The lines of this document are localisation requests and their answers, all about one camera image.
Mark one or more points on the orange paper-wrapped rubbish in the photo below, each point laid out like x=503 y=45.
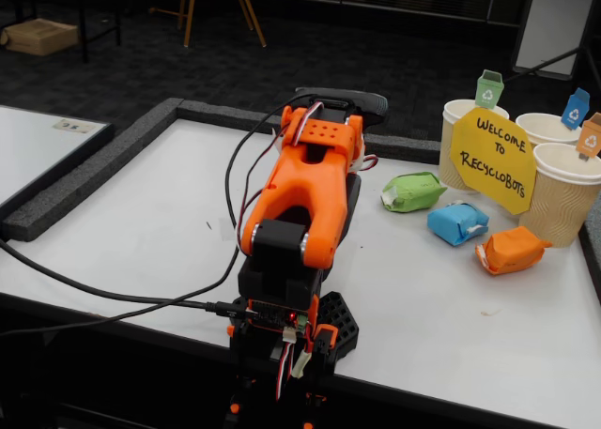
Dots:
x=512 y=250

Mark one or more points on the black robot base clamp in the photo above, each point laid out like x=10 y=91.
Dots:
x=338 y=321

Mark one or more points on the black table frame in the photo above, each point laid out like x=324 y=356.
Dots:
x=85 y=39

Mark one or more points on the paper cup with orange tag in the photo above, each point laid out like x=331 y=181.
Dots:
x=554 y=208

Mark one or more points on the grey foam border strip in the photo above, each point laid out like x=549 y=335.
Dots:
x=235 y=113
x=70 y=180
x=591 y=250

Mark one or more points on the blue recycle bin tag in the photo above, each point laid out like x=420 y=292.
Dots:
x=575 y=112

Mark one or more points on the cardboard box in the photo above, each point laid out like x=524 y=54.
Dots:
x=42 y=37

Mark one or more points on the white panel with black frame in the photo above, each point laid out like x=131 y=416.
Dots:
x=554 y=30

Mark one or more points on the black webcam on gripper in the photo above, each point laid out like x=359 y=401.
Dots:
x=357 y=101

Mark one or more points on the orange recycle bin tag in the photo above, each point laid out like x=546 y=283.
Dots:
x=590 y=140

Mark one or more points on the green paper-wrapped rubbish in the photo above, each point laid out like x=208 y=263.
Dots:
x=411 y=192

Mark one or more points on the yellow welcome paper sign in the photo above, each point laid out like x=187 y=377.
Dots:
x=493 y=161

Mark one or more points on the paper cup with blue tag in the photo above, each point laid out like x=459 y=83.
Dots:
x=540 y=126

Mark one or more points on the green recycle bin tag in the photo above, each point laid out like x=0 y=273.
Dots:
x=489 y=91

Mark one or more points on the small paper label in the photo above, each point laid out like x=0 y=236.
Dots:
x=72 y=126

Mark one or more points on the orange and black robot arm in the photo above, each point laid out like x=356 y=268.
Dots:
x=300 y=185

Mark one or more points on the blue paper-wrapped rubbish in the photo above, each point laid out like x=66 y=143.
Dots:
x=453 y=222

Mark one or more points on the black-framed whiteboard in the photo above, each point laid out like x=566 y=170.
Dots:
x=37 y=152

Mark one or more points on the orange-framed controller board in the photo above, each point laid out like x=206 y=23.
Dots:
x=277 y=314

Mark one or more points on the paper cup with green tag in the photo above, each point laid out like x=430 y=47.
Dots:
x=448 y=133

